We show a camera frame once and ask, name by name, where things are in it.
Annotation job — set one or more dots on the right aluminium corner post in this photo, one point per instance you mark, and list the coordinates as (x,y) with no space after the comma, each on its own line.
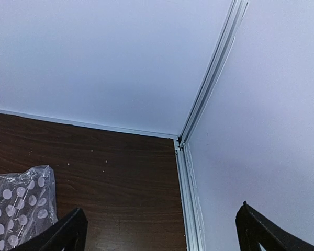
(192,212)

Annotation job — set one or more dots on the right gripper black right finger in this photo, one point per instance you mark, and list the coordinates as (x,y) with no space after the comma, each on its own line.
(255,231)

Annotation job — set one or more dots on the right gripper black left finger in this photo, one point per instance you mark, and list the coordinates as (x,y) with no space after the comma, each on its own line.
(69,233)

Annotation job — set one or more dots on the clear polka dot zip bag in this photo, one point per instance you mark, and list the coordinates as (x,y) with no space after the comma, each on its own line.
(27,205)

